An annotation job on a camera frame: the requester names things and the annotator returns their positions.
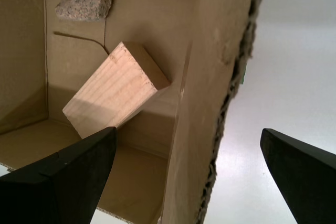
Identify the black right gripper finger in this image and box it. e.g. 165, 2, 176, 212
0, 126, 117, 224
260, 128, 336, 224

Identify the light wooden block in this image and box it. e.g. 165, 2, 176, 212
62, 41, 171, 140

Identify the cardboard box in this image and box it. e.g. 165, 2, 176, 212
0, 0, 266, 224

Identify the speckled granite rock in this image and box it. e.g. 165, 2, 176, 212
54, 0, 112, 22

